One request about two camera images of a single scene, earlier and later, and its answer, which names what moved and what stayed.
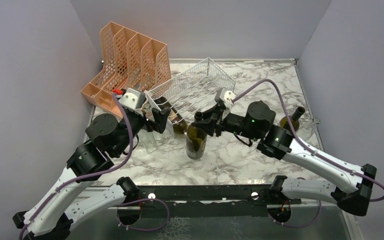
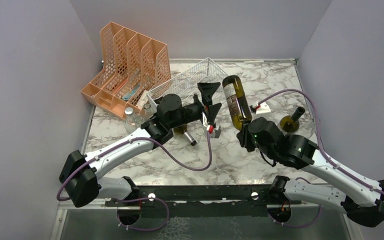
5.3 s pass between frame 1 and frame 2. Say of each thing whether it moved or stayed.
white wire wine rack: stayed
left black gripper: moved
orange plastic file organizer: stayed
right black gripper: moved
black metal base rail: stayed
